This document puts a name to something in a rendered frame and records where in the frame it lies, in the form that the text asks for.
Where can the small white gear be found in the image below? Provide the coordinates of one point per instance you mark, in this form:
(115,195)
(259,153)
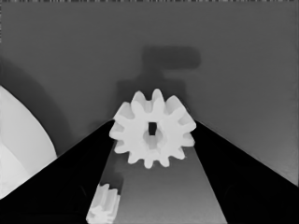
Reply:
(130,130)
(107,199)

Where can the large thick white disc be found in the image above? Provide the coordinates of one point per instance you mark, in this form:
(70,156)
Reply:
(21,140)

